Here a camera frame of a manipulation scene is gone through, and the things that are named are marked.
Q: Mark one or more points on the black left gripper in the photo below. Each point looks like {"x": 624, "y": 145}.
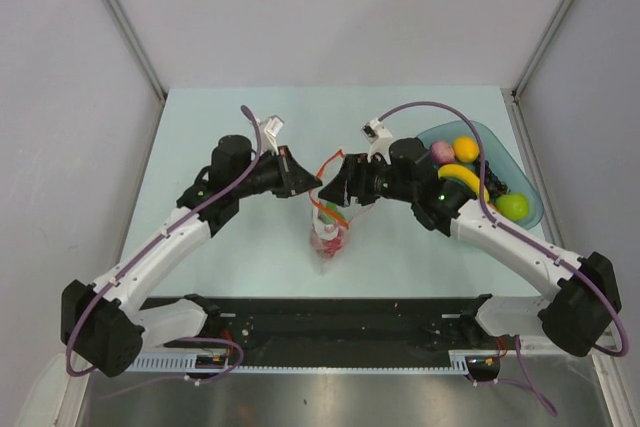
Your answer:
{"x": 292, "y": 178}

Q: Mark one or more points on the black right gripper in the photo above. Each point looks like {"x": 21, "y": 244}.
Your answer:
{"x": 353, "y": 177}

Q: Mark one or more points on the clear zip bag orange zipper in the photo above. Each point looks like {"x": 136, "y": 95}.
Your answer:
{"x": 353, "y": 213}

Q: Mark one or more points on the red dragon fruit toy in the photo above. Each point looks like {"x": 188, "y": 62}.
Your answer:
{"x": 329, "y": 230}

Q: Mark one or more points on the purple onion toy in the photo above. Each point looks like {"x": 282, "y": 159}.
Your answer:
{"x": 442, "y": 153}

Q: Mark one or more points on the yellow banana toy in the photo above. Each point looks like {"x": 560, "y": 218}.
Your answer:
{"x": 464, "y": 174}

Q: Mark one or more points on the yellow lemon toy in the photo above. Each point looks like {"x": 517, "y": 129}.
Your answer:
{"x": 466, "y": 149}

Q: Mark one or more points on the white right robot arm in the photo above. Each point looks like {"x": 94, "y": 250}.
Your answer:
{"x": 576, "y": 298}

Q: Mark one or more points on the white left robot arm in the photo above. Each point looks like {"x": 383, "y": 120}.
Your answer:
{"x": 105, "y": 323}

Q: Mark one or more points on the dark grape bunch toy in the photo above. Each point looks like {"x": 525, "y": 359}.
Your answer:
{"x": 495, "y": 186}

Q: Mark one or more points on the teal plastic fruit tray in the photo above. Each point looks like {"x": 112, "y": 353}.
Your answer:
{"x": 501, "y": 162}

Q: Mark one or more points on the green apple toy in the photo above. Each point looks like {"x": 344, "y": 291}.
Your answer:
{"x": 513, "y": 206}

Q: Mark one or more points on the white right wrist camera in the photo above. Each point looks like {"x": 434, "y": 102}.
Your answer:
{"x": 379, "y": 138}

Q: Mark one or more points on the black table edge rail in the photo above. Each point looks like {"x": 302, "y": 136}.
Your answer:
{"x": 347, "y": 333}

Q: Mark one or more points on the white slotted cable duct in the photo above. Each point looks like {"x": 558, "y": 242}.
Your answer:
{"x": 200, "y": 363}

